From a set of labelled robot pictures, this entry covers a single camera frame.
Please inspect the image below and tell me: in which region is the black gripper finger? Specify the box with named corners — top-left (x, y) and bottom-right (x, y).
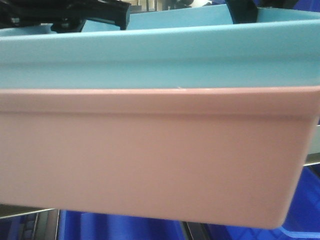
top-left (225, 0), bottom-right (258, 24)
top-left (89, 0), bottom-right (131, 30)

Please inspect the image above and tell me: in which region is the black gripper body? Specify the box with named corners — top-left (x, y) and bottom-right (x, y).
top-left (0, 0), bottom-right (105, 33)

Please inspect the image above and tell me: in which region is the light blue plastic box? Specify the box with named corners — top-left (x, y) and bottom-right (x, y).
top-left (0, 4), bottom-right (320, 89)

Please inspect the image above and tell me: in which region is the pink plastic box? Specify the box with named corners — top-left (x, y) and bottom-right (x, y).
top-left (0, 86), bottom-right (320, 229)

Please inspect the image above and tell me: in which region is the stainless steel shelf rack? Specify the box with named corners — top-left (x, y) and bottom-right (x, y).
top-left (0, 123), bottom-right (320, 238)

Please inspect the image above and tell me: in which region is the blue crate lower left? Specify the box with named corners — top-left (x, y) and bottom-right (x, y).
top-left (58, 210), bottom-right (185, 240)

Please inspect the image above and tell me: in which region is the blue crate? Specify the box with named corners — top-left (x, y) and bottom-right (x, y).
top-left (58, 210), bottom-right (185, 240)
top-left (0, 213), bottom-right (38, 240)
top-left (205, 164), bottom-right (320, 240)

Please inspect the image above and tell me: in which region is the blue crate far left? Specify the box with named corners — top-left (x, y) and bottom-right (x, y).
top-left (0, 213), bottom-right (38, 240)

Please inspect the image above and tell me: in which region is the blue crate lower right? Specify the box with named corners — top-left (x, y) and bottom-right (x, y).
top-left (205, 164), bottom-right (320, 240)

